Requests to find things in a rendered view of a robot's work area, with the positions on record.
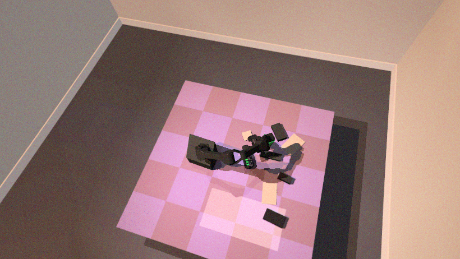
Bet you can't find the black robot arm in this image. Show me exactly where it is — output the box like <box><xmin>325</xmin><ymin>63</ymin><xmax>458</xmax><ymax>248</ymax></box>
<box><xmin>195</xmin><ymin>133</ymin><xmax>275</xmax><ymax>165</ymax></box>

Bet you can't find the peach flat square panel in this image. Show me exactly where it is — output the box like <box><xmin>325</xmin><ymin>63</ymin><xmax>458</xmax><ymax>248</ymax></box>
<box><xmin>281</xmin><ymin>134</ymin><xmax>305</xmax><ymax>156</ymax></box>

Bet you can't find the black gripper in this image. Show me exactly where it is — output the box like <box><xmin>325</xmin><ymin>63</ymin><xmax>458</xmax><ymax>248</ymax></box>
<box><xmin>242</xmin><ymin>145</ymin><xmax>270</xmax><ymax>153</ymax></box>

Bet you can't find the dark grey switch panel with green rocker switches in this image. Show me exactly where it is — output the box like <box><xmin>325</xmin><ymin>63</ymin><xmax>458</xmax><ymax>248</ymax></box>
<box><xmin>243</xmin><ymin>156</ymin><xmax>254</xmax><ymax>169</ymax></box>

